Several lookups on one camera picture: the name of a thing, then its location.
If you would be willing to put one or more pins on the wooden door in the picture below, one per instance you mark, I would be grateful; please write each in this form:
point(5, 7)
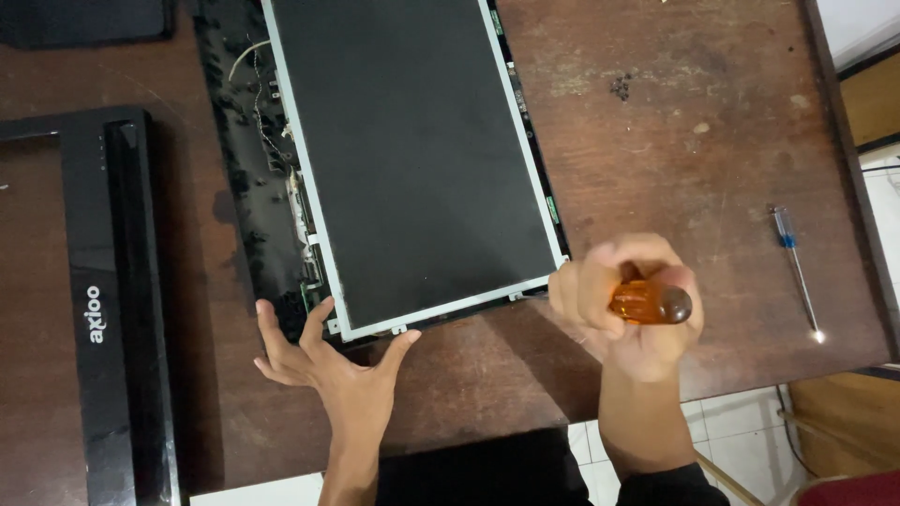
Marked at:
point(873, 102)

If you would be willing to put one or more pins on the wooden chair leg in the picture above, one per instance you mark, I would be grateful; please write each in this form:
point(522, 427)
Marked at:
point(728, 478)

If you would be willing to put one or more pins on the person's right fingers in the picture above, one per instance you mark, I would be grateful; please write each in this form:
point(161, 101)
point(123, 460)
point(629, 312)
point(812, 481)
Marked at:
point(587, 292)

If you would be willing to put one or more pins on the wooden furniture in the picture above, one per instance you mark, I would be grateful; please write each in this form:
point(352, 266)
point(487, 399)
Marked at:
point(847, 418)

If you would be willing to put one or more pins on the pile of small black screws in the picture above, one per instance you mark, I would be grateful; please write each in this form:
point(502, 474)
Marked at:
point(621, 86)

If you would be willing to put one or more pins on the person's black shirt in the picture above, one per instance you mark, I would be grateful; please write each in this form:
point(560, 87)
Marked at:
point(492, 471)

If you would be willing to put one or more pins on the black laptop lid cover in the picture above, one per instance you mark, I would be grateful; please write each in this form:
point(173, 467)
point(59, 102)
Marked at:
point(246, 176)

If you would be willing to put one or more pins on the person's left hand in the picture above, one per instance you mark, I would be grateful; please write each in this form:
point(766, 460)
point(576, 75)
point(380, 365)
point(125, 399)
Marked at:
point(348, 390)

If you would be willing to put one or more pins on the dark laptop base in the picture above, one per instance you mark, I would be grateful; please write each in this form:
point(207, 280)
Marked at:
point(84, 20)

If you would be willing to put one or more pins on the red seat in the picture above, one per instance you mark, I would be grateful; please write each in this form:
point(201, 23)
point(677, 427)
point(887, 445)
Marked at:
point(854, 490)

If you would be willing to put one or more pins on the black glossy screen bezel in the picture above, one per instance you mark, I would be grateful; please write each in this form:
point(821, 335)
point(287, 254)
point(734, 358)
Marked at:
point(105, 281)

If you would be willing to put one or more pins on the person's right hand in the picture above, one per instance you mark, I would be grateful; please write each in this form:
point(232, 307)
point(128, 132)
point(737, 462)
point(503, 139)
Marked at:
point(636, 351)

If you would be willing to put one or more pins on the laptop display panel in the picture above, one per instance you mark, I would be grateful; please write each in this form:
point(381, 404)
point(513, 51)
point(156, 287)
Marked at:
point(415, 161)

